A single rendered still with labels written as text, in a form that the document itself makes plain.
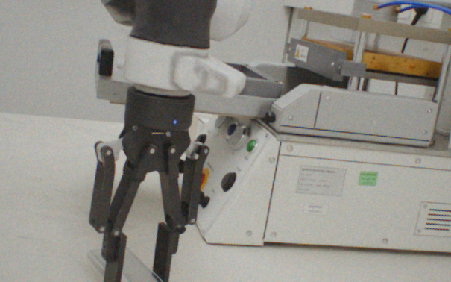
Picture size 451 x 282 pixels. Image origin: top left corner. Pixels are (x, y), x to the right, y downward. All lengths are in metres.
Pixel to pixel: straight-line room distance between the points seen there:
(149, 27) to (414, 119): 0.49
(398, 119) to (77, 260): 0.51
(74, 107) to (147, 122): 1.83
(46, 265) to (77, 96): 1.69
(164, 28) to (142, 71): 0.05
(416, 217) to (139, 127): 0.52
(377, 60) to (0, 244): 0.62
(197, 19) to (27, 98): 1.87
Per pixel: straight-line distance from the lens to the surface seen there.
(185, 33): 0.63
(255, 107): 0.93
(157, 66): 0.63
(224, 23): 0.74
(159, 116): 0.64
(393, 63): 1.01
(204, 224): 0.95
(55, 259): 0.83
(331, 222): 0.96
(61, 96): 2.46
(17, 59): 2.44
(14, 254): 0.84
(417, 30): 0.99
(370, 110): 0.94
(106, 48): 0.92
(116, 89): 0.89
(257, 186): 0.90
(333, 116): 0.92
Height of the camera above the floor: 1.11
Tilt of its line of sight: 13 degrees down
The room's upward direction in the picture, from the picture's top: 9 degrees clockwise
